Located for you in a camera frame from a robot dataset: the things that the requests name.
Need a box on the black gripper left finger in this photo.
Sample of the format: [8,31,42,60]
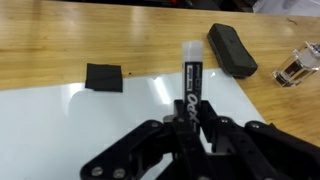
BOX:
[80,100,207,180]

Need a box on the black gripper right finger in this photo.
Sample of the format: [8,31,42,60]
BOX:
[201,101,320,180]

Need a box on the black white marker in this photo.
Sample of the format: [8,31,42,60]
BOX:
[182,40,203,133]

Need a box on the black tape square left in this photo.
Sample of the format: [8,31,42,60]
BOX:
[85,63,123,92]

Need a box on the black eraser block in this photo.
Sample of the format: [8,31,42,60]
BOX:
[207,23,258,78]

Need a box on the white paper sheet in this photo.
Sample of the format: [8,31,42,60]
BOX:
[0,68,268,180]

